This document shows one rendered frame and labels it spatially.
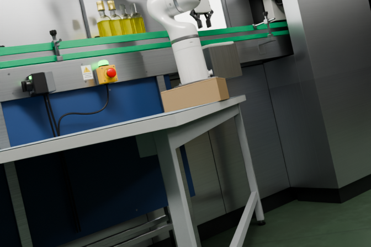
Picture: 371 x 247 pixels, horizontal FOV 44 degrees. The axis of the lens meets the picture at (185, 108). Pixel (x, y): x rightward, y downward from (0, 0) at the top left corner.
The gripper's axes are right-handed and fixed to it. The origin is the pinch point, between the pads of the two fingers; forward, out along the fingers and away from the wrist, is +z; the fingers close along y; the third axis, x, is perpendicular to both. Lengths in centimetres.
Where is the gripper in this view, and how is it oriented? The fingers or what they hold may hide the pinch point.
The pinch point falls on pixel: (203, 23)
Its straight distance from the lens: 226.8
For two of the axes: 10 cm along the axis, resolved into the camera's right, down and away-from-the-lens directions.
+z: 2.2, 9.8, 0.1
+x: 5.6, -1.2, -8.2
